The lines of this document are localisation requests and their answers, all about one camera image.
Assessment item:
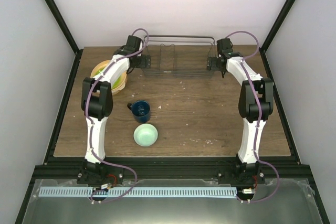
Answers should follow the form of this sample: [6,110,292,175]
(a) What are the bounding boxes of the black wire dish rack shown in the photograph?
[142,35,216,79]

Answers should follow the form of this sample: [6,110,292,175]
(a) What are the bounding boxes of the dark blue mug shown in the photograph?
[127,100,151,124]

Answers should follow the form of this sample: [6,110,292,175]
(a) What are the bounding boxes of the pale green bowl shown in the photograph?
[133,123,158,147]

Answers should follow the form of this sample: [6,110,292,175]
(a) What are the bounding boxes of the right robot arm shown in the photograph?
[207,38,274,184]

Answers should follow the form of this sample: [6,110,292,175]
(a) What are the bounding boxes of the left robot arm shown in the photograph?
[81,35,148,164]

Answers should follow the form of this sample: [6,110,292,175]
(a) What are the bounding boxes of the lime green plate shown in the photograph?
[90,67,124,90]

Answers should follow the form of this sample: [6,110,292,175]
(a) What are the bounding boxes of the orange bowl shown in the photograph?
[90,60,128,95]

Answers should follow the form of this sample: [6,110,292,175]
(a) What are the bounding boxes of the light blue slotted strip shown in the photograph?
[38,186,237,198]

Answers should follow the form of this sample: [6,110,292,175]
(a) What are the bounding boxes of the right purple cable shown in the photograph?
[224,30,280,204]

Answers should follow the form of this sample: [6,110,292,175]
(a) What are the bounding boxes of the purple cable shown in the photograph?
[84,27,150,205]
[224,30,280,204]

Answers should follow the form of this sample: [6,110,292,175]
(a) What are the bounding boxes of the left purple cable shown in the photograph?
[84,27,150,205]

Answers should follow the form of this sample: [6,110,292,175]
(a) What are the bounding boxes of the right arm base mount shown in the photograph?
[216,159,262,186]

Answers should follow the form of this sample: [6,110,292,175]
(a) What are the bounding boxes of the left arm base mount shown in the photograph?
[77,162,124,186]

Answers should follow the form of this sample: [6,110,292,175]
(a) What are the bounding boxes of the black aluminium frame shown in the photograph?
[15,0,330,223]

